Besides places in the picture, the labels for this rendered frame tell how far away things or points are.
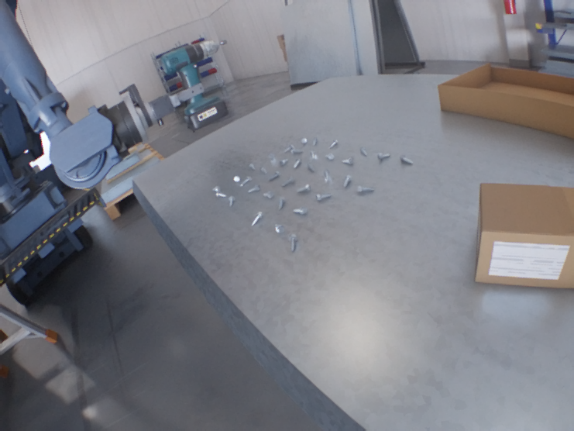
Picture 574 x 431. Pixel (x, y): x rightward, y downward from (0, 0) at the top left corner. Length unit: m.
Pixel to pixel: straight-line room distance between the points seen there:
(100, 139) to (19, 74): 0.33
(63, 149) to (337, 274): 0.66
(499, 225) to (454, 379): 0.13
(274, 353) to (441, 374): 0.15
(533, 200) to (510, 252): 0.06
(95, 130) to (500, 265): 0.78
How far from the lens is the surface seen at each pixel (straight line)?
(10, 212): 2.02
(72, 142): 0.78
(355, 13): 3.45
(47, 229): 1.82
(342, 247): 0.35
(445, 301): 0.29
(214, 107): 0.86
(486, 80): 0.95
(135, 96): 0.83
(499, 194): 0.30
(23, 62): 0.95
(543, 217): 0.29
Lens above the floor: 0.88
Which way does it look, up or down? 31 degrees down
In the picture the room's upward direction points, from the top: 21 degrees counter-clockwise
